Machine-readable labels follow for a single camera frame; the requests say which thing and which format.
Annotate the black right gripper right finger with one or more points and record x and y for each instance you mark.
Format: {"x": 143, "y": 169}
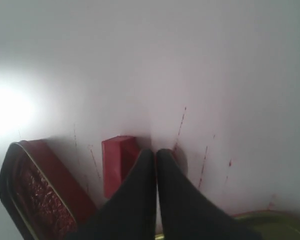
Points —
{"x": 186, "y": 214}

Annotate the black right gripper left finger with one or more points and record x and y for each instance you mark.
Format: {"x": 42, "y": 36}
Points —
{"x": 130, "y": 214}

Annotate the red stamp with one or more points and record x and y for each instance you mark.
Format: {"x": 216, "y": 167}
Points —
{"x": 119, "y": 155}

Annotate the red ink pad tin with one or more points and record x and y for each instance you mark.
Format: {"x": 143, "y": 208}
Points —
{"x": 43, "y": 199}

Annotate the gold tin lid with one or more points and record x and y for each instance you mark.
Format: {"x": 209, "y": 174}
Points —
{"x": 255, "y": 225}

